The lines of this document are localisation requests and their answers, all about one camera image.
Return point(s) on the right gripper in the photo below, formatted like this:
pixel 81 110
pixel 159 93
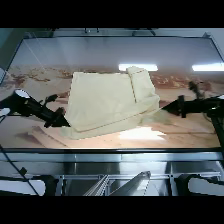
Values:
pixel 180 107

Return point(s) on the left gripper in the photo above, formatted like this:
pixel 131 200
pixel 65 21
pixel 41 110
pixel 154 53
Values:
pixel 52 116

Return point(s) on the cream shirt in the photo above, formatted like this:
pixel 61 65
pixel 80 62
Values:
pixel 103 100

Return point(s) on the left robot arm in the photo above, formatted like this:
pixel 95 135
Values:
pixel 23 104

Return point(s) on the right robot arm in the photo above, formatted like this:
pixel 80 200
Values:
pixel 203 105

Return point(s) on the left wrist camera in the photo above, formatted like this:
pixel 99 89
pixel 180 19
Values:
pixel 51 98

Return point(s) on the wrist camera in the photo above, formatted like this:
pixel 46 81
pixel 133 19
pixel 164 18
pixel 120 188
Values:
pixel 194 87
pixel 51 98

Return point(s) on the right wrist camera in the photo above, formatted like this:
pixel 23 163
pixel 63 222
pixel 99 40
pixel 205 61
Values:
pixel 194 87

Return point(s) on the silver frame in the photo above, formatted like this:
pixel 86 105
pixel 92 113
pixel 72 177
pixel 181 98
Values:
pixel 133 159

